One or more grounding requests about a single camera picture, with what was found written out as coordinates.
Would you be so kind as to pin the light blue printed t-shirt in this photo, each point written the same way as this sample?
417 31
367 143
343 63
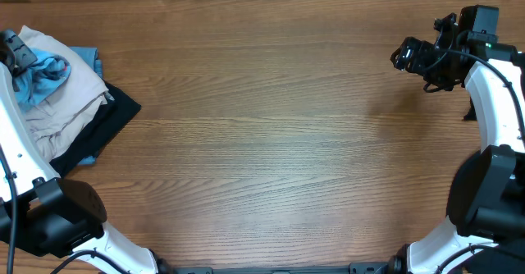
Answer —
38 81

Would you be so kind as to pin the black t-shirt right pile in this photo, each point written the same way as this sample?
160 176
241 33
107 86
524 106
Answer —
490 262

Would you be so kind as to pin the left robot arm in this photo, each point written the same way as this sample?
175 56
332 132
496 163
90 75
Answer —
44 213

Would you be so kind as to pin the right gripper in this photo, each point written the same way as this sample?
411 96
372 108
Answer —
421 50

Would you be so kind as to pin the blue folded garment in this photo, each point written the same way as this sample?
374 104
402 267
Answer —
90 56

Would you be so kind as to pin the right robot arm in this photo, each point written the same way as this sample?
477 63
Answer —
485 206

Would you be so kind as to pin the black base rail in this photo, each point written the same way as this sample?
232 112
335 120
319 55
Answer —
352 268

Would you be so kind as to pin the black folded garment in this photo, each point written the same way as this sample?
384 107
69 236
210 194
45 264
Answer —
108 121

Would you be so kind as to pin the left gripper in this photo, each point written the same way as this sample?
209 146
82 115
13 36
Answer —
25 56

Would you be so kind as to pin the beige folded garment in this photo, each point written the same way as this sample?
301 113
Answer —
57 120

